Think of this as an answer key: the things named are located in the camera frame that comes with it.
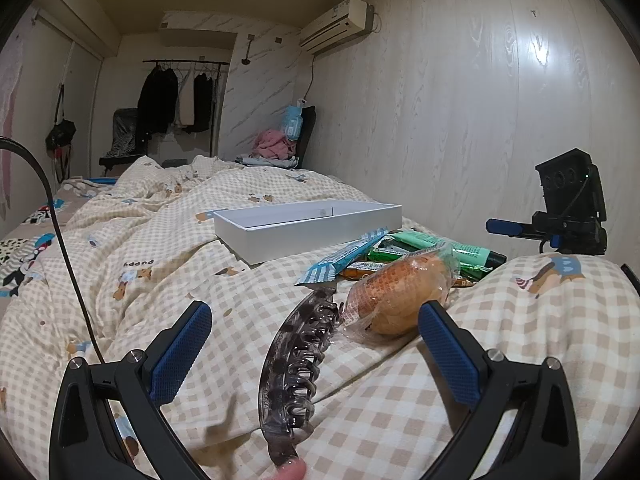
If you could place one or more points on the dark translucent hair claw clip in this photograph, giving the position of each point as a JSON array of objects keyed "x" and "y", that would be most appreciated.
[{"x": 272, "y": 375}]

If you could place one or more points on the white cardboard box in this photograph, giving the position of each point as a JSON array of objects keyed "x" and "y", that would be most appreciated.
[{"x": 260, "y": 245}]

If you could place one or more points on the bread bun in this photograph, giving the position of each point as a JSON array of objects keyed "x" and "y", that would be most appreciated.
[{"x": 395, "y": 295}]

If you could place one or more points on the black hanging bag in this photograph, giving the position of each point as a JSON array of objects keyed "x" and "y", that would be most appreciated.
[{"x": 60, "y": 132}]

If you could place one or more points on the white wall air conditioner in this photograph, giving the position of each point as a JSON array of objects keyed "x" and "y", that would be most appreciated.
[{"x": 335, "y": 25}]

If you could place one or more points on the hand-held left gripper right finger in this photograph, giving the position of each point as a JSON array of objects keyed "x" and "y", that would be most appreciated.
[{"x": 450, "y": 355}]

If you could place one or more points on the black hanging garment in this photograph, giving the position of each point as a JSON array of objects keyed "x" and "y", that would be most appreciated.
[{"x": 202, "y": 100}]

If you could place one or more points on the black clothes rack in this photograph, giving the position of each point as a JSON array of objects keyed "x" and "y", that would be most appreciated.
[{"x": 185, "y": 62}]

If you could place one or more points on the pink crumpled clothes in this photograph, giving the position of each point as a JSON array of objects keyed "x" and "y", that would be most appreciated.
[{"x": 272, "y": 142}]

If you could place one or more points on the checkered cartoon bear quilt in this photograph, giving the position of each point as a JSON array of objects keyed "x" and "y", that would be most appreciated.
[{"x": 175, "y": 240}]

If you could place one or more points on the long blue snack packet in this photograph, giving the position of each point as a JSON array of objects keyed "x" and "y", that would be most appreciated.
[{"x": 340, "y": 257}]

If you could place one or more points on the black hanging coat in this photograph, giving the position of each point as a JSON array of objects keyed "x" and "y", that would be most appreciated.
[{"x": 157, "y": 100}]

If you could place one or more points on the chair with striped cloth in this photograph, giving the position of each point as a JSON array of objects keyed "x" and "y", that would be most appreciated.
[{"x": 122, "y": 135}]

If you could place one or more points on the green tube with black cap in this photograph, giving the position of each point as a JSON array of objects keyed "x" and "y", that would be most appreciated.
[{"x": 470, "y": 254}]

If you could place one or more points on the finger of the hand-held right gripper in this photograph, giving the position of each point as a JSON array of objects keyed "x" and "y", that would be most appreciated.
[{"x": 505, "y": 227}]

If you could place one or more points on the cartoon print bedsheet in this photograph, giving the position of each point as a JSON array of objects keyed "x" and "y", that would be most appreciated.
[{"x": 30, "y": 270}]

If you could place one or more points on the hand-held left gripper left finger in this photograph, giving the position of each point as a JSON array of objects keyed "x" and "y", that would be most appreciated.
[{"x": 180, "y": 355}]

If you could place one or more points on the orange snack packet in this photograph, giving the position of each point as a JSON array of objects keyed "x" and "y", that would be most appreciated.
[{"x": 357, "y": 272}]

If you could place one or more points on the person's left hand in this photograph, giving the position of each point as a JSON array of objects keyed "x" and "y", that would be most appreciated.
[{"x": 292, "y": 471}]

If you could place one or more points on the green snack packet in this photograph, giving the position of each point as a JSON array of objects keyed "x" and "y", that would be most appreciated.
[
  {"x": 467, "y": 272},
  {"x": 382, "y": 250}
]

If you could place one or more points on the light blue tissue package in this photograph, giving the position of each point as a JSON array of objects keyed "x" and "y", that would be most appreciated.
[{"x": 292, "y": 122}]

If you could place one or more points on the folded light clothes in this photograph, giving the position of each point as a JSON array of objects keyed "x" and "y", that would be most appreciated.
[{"x": 265, "y": 161}]

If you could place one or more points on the pink lace curtain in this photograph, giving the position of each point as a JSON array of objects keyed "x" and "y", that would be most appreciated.
[{"x": 7, "y": 110}]

